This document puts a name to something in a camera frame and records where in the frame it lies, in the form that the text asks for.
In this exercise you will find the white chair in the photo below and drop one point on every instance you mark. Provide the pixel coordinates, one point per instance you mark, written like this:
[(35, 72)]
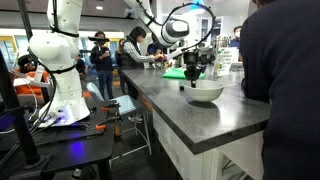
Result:
[(125, 103)]

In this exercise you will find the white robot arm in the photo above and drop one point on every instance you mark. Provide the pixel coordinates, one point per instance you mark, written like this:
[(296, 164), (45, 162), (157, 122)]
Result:
[(63, 53)]

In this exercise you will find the white bowl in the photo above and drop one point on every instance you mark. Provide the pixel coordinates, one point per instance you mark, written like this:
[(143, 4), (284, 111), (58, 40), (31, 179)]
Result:
[(204, 92)]

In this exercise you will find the seated person in orange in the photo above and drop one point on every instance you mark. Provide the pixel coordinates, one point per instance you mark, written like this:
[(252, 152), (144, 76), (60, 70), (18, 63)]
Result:
[(28, 83)]

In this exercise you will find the green cutting board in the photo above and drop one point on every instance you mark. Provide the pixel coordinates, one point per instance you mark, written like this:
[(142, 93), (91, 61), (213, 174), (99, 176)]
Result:
[(173, 74)]

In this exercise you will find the person in striped-sleeve jacket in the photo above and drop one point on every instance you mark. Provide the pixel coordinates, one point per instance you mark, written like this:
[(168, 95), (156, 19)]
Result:
[(131, 53)]

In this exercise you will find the seated person in black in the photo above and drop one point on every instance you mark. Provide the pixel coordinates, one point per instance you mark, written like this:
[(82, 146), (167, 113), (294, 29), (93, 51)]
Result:
[(80, 65)]

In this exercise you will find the black work table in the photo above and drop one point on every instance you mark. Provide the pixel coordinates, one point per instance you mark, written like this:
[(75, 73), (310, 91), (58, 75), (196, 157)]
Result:
[(76, 146)]

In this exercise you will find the person wearing face mask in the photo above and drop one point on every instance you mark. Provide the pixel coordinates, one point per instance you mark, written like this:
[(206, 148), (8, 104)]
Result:
[(236, 40)]

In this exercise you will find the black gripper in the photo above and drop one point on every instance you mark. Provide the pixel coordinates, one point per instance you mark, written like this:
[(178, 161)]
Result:
[(191, 58)]

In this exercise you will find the black tripod pole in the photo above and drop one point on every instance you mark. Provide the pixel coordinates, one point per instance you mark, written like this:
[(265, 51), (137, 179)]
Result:
[(16, 120)]

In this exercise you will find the person in dark sweater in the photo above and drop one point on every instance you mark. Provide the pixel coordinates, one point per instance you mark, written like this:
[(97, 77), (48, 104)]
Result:
[(286, 93)]

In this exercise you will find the white counter cabinet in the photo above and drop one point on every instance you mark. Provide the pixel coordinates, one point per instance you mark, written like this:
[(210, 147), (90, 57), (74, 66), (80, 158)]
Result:
[(186, 156)]

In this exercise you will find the white and green sign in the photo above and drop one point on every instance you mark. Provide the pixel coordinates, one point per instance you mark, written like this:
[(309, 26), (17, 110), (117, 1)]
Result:
[(226, 60)]

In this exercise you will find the person in blue top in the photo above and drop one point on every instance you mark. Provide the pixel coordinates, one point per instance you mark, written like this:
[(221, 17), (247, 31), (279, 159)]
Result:
[(154, 48)]

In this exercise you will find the long-haired person in dark clothes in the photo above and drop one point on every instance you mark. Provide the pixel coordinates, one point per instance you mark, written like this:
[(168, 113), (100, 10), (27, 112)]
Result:
[(119, 60)]

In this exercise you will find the person holding camera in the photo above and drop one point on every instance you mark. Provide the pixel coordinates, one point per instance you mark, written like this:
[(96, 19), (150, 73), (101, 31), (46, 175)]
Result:
[(103, 63)]

